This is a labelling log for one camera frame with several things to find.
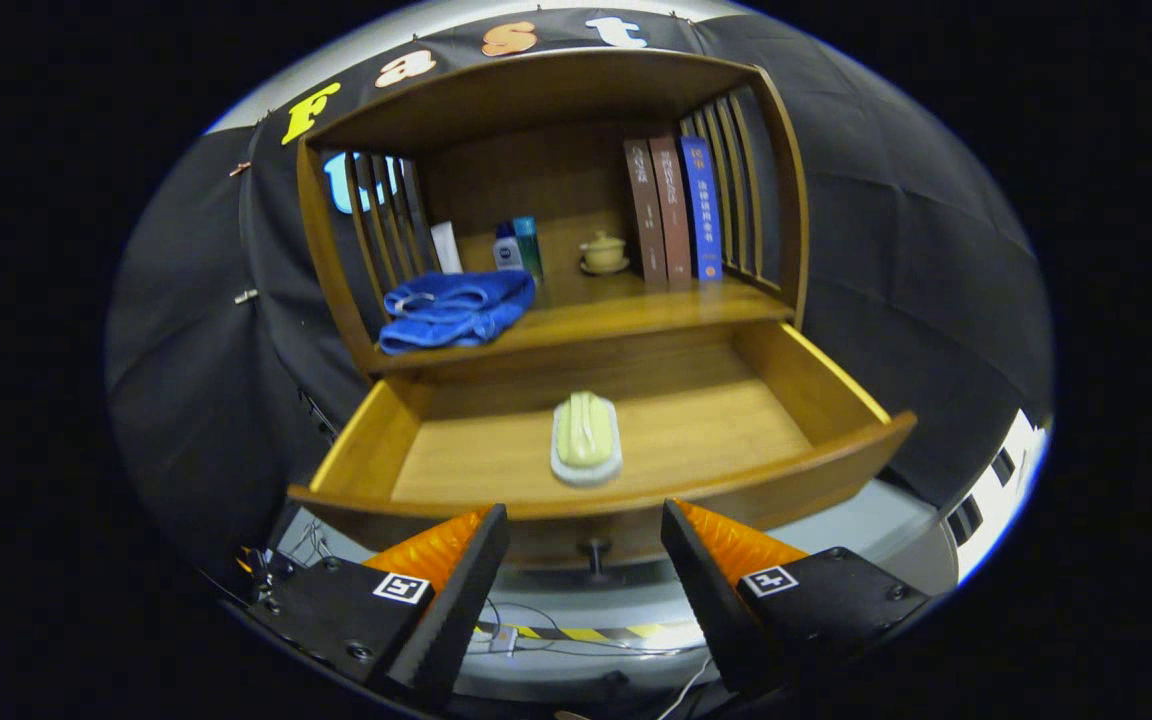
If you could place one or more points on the black backdrop cloth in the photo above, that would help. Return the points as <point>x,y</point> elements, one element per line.
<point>886,250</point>

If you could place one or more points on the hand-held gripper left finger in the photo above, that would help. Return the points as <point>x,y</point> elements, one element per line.
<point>461,600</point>

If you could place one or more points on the wooden countertop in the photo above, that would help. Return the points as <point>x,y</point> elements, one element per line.
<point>616,315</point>

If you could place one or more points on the white power adapter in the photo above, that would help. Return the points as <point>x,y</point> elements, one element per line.
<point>502,641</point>

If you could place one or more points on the blue towel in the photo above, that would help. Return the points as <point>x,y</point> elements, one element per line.
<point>456,310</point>

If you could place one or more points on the wooden drawer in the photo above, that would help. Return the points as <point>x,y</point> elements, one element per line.
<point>716,430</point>

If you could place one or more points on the tan lidded teacup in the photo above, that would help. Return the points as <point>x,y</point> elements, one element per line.
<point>604,252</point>

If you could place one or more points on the teal bottle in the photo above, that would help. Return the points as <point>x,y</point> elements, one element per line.
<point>528,245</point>

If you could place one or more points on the blue book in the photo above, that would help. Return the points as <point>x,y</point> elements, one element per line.
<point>702,210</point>

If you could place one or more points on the dark brown book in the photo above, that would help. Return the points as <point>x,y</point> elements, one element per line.
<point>644,215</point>

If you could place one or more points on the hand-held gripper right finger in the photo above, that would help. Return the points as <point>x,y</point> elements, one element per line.
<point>711,600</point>

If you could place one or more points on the white bottle with blue cap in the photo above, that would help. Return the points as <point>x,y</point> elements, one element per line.
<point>508,255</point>

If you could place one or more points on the yellow black striped floor tape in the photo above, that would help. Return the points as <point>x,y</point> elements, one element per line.
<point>586,634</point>

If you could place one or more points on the white tube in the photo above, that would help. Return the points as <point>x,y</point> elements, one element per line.
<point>446,250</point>

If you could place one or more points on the reddish brown book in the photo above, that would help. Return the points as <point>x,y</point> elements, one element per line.
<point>671,210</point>

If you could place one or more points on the green soap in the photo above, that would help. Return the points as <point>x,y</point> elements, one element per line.
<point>586,435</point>

